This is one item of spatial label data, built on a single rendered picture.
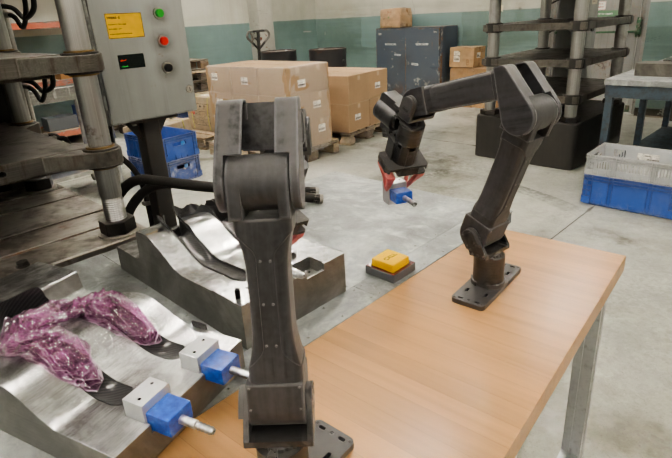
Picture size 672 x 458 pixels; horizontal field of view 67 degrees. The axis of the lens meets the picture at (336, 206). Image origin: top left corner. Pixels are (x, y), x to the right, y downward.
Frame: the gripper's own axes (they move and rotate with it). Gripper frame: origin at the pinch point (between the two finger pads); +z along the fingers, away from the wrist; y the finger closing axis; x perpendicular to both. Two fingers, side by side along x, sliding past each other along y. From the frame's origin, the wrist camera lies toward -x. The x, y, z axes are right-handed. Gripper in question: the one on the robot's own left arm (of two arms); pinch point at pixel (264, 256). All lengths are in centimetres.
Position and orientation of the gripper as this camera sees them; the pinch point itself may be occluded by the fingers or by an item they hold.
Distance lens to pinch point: 92.1
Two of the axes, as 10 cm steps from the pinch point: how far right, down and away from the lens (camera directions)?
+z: -2.9, 8.3, 4.7
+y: -7.0, 1.5, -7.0
